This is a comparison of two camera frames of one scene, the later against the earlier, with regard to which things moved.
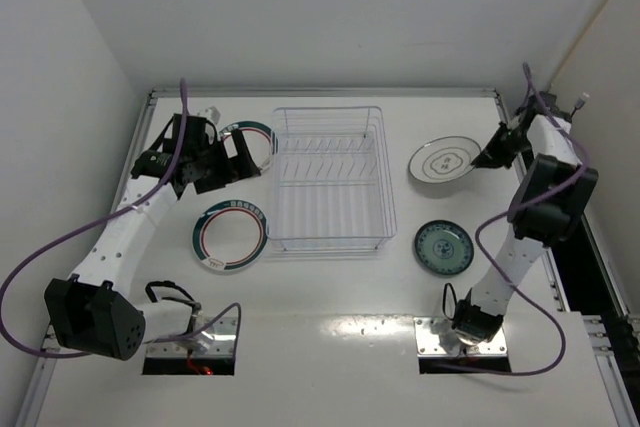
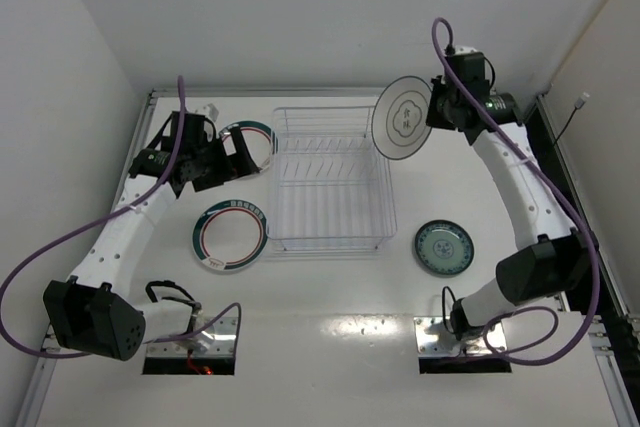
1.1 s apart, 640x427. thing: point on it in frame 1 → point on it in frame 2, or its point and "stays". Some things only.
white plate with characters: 443,159 → 399,117
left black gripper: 220,167 stays
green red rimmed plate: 260,140 stays
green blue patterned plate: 444,247 stays
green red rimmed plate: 230,235 stays
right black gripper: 498,142 → 435,103
